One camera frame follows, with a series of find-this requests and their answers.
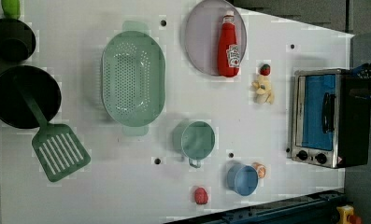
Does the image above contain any red plush ketchup bottle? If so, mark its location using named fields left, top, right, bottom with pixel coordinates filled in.
left=217, top=10, right=240, bottom=77

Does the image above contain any grey round plate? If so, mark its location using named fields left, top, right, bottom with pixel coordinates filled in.
left=184, top=0, right=247, bottom=76

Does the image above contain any green metal cup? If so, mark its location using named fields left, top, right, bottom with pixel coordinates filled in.
left=173, top=120, right=216, bottom=169

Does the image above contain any green oval colander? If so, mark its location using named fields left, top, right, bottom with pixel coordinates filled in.
left=101, top=21, right=165, bottom=136

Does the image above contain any yellow plush banana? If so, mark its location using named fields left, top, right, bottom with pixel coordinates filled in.
left=251, top=75, right=274, bottom=105

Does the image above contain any pink plush raspberry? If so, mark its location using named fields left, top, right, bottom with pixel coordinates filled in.
left=193, top=188, right=208, bottom=204

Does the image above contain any blue metal cup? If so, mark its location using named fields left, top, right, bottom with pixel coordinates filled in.
left=226, top=164, right=259, bottom=196

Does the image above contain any red plush strawberry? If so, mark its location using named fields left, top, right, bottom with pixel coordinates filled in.
left=260, top=64, right=271, bottom=76

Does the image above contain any orange plush fruit slice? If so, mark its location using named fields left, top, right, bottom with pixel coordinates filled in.
left=252, top=162, right=266, bottom=179

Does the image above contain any green slotted spatula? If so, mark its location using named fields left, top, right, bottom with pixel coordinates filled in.
left=13, top=77, right=91, bottom=182

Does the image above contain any silver toaster oven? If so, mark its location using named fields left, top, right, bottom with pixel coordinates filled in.
left=291, top=69, right=371, bottom=169

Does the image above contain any large black pan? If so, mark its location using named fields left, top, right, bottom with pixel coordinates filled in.
left=0, top=65, right=62, bottom=129

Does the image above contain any small black pot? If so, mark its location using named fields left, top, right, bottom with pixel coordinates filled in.
left=0, top=19, right=36, bottom=63

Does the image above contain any yellow red toy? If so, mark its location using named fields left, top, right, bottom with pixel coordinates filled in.
left=336, top=205, right=363, bottom=224

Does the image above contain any blue metal frame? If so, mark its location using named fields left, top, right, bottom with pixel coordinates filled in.
left=166, top=190, right=348, bottom=224

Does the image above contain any green pot handle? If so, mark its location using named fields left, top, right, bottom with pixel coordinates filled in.
left=1, top=0, right=21, bottom=19

